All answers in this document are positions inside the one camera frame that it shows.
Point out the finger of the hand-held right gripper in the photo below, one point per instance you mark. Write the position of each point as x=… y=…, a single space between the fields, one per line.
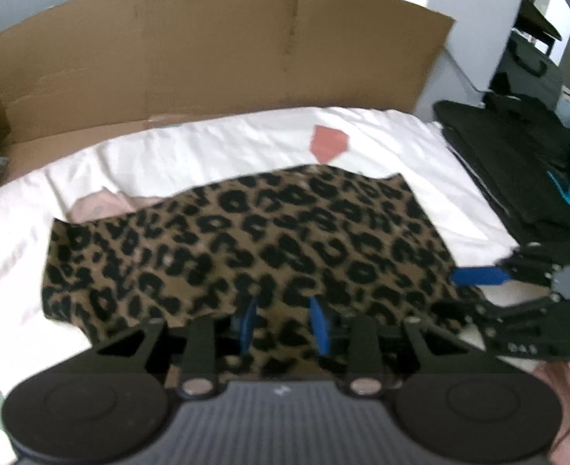
x=459 y=314
x=478 y=276

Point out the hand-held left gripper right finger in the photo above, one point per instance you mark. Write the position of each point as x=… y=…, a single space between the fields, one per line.
x=319 y=324

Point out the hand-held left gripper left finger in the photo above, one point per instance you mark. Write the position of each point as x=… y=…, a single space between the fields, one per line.
x=248 y=324

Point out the leopard print garment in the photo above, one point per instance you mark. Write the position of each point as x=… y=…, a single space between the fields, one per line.
x=265 y=232

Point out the folded black clothes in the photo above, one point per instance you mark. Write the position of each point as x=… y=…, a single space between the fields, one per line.
x=507 y=169

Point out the cream bear print blanket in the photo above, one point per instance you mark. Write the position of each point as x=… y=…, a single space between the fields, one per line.
x=217 y=150

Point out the low brown cardboard sheet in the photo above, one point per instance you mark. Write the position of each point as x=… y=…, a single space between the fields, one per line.
x=193 y=48

